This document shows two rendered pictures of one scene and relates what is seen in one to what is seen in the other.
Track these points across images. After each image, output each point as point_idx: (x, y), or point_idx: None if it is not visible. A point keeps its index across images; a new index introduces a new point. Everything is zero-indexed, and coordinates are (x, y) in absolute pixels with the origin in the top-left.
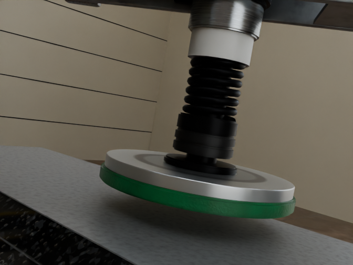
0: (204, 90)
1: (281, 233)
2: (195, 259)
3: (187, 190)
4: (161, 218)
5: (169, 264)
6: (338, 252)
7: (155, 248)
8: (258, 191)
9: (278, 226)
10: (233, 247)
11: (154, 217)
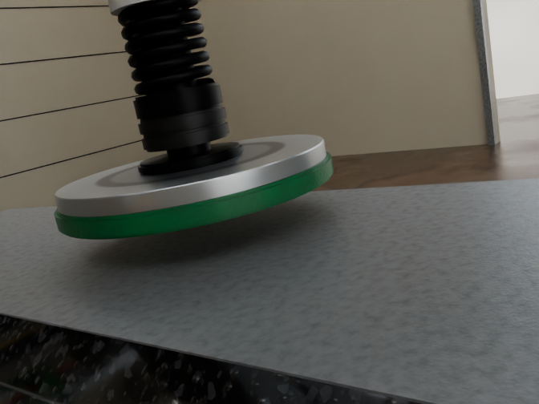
0: (149, 54)
1: (331, 206)
2: (201, 294)
3: (166, 204)
4: (162, 250)
5: (162, 317)
6: (407, 204)
7: (146, 300)
8: (265, 168)
9: (326, 198)
10: (260, 255)
11: (152, 252)
